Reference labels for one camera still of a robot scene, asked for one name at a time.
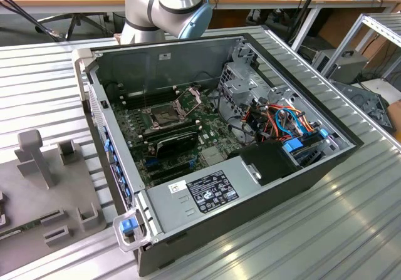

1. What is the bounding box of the CPU socket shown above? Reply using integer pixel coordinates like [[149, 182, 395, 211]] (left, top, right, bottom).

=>
[[144, 103, 182, 130]]

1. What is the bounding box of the green motherboard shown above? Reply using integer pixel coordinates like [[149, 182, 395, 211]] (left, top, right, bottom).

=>
[[111, 85, 235, 189]]

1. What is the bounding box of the black graphics card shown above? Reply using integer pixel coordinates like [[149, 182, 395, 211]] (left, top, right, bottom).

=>
[[155, 132, 199, 161]]

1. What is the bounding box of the silver chipset heatsink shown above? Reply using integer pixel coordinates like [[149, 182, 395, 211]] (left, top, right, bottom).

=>
[[200, 147, 229, 169]]

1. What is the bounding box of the black expansion slot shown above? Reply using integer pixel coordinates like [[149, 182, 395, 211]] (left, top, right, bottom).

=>
[[144, 158, 197, 173], [149, 167, 195, 184]]

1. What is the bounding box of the metal drive cage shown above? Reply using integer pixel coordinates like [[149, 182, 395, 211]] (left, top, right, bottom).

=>
[[217, 61, 301, 121]]

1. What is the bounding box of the black plastic cover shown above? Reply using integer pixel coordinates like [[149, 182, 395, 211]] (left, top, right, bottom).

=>
[[227, 142, 304, 187]]

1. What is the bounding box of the grey power supply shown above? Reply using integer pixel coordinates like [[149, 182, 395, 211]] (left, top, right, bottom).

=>
[[145, 155, 263, 234]]

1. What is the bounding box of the blue disk carrier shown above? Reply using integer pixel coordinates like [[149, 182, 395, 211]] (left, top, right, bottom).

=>
[[281, 132, 326, 169]]

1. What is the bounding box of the black PC case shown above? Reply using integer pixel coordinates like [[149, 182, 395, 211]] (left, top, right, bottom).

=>
[[71, 32, 365, 277]]

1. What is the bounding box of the blue case latch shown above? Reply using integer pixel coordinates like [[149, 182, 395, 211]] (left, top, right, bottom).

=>
[[120, 219, 138, 234]]

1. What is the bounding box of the grey metal box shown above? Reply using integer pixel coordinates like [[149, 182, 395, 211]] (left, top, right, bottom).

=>
[[311, 48, 369, 85]]

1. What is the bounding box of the dark case side panel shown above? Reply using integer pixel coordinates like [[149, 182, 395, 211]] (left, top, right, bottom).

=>
[[331, 79, 394, 133]]

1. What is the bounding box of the black office chair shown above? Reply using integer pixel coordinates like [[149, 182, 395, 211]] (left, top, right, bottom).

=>
[[34, 12, 109, 41]]

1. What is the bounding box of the grey parts rack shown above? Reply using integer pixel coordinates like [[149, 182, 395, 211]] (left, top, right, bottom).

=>
[[0, 128, 108, 276]]

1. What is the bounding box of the brown cardboard box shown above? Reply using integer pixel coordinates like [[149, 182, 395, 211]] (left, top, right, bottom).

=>
[[387, 100, 401, 137]]

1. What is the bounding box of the green RAM stick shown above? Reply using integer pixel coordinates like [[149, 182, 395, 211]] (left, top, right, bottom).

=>
[[0, 219, 43, 241]]

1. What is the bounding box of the blue wire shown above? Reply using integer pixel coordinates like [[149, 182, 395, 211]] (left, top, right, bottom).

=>
[[274, 106, 316, 140]]

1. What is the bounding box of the orange wire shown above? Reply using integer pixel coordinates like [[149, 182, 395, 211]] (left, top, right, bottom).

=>
[[264, 103, 314, 133]]

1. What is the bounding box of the aluminium profile frame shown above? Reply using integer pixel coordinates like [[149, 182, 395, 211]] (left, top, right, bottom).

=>
[[321, 12, 401, 85]]

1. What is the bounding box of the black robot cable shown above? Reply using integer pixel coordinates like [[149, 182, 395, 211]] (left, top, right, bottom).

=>
[[0, 0, 61, 42]]

